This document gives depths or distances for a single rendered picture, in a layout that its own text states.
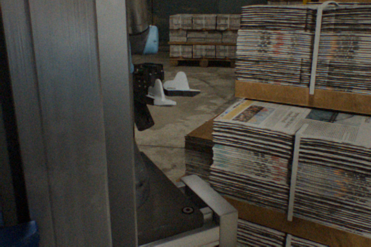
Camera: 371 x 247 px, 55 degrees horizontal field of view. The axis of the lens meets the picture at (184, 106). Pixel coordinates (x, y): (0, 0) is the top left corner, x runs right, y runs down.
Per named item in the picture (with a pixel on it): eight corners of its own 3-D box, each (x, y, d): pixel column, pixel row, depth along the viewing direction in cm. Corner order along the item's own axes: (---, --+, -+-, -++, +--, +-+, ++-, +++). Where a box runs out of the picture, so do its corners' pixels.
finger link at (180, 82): (200, 73, 86) (162, 73, 86) (200, 97, 87) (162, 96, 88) (200, 70, 89) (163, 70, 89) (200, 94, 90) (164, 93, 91)
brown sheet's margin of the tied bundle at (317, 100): (297, 105, 85) (298, 86, 84) (317, 81, 109) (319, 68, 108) (323, 108, 83) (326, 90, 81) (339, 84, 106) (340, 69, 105)
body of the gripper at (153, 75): (148, 69, 82) (107, 64, 87) (149, 105, 84) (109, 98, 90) (166, 64, 88) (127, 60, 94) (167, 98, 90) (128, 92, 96)
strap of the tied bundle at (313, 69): (307, 109, 84) (318, 6, 78) (326, 85, 109) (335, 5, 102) (311, 109, 84) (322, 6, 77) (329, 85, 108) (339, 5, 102)
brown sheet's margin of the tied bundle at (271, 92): (233, 96, 93) (234, 80, 92) (266, 76, 117) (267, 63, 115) (297, 105, 85) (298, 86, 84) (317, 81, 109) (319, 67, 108)
